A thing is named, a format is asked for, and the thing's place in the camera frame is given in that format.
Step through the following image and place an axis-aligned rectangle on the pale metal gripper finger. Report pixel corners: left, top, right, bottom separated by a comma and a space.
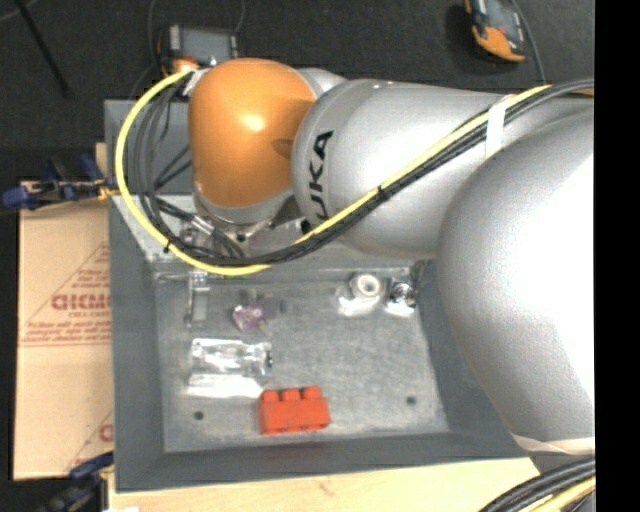
184, 271, 210, 327

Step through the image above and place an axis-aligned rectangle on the grey metal bin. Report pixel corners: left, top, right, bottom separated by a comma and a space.
103, 98, 542, 492

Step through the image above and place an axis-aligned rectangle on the brown cardboard board red print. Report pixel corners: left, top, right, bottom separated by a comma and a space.
11, 198, 117, 482

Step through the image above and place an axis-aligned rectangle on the red toy brick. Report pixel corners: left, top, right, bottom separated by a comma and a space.
256, 385, 332, 436

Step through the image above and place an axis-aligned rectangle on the shiny silver round object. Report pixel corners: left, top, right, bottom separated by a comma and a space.
384, 279, 418, 317

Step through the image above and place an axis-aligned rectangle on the white plastic ring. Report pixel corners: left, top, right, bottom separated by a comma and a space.
337, 272, 385, 317

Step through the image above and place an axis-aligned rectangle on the clear plastic bottle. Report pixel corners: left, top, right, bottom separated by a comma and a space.
188, 337, 275, 380

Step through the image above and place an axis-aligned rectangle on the small purple crumpled object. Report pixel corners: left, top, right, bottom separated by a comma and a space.
231, 302, 267, 333

